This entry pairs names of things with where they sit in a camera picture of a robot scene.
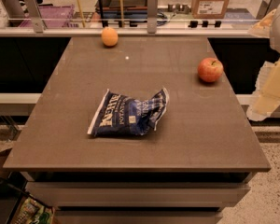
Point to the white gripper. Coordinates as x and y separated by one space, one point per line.
266 97

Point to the blue potato chip bag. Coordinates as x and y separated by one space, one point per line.
118 114

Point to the red apple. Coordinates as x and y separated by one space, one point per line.
210 70

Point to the cardboard box with label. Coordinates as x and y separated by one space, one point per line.
209 9

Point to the orange fruit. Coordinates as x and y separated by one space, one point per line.
109 36

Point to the purple plastic crate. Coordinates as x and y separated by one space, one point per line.
51 17

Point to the grey metal railing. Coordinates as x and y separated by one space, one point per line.
171 26

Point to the upper grey drawer front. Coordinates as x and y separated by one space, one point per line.
65 194

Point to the grey drawer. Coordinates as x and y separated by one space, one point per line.
65 194
137 217

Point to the lower grey drawer front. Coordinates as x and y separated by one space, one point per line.
137 217

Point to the snack box on floor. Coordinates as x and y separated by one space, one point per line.
30 211

